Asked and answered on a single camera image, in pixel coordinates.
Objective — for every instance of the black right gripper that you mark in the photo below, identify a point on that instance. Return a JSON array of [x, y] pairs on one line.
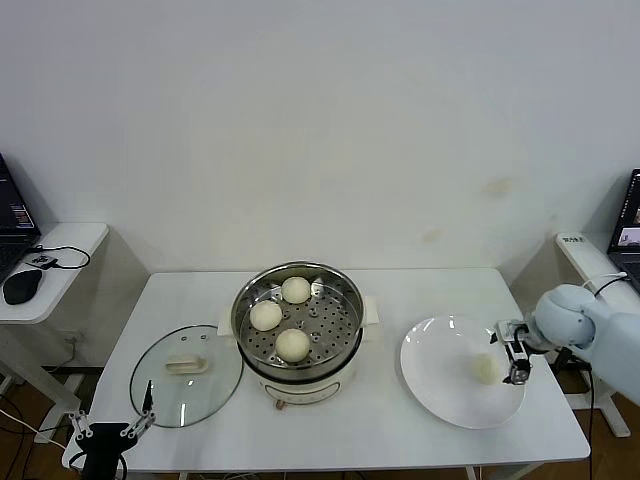
[[525, 337]]

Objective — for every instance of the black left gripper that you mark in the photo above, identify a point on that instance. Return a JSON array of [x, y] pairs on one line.
[[105, 440]]

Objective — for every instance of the white steamed baozi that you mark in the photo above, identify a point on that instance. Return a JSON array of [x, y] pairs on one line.
[[295, 290], [484, 370], [265, 315], [292, 345]]

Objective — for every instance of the round glass pot lid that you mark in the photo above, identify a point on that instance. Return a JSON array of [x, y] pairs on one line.
[[190, 395]]

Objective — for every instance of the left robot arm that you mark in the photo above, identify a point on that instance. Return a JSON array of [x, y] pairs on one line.
[[102, 470]]

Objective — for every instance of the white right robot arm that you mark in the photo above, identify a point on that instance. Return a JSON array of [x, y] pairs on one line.
[[565, 320]]

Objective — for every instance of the stainless steel steamer basket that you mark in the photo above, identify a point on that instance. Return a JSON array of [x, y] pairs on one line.
[[335, 330]]

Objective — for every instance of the white round plate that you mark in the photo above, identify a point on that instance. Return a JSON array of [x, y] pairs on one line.
[[440, 360]]

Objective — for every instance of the small printed desk label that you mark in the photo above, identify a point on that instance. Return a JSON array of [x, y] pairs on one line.
[[573, 240]]

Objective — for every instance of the black computer mouse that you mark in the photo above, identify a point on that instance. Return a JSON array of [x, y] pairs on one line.
[[22, 287]]

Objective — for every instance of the white side desk with mouse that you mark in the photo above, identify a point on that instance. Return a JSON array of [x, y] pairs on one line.
[[75, 250]]

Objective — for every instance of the small black adapter with sticker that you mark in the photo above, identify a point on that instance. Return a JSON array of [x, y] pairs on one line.
[[40, 260]]

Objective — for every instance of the black laptop with video windows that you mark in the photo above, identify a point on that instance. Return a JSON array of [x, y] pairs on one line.
[[627, 210]]

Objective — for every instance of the cream electric cooker pot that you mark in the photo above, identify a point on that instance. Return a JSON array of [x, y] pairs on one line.
[[305, 392]]

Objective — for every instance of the black laptop with dark screen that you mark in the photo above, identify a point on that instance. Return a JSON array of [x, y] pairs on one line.
[[15, 210]]

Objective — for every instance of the wall power socket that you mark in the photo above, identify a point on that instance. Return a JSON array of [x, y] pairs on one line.
[[72, 341]]

